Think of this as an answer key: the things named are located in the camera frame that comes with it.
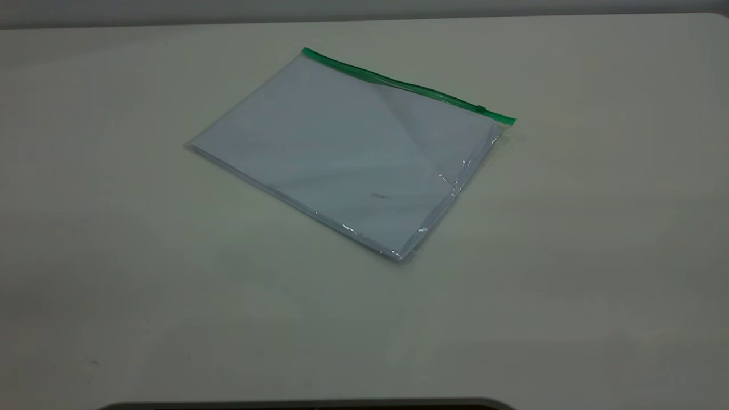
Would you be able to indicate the clear zip bag green zipper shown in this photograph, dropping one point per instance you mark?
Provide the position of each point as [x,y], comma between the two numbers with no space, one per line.
[353,142]

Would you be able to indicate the dark grey curved base edge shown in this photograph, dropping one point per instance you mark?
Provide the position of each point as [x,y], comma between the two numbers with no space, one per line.
[307,405]

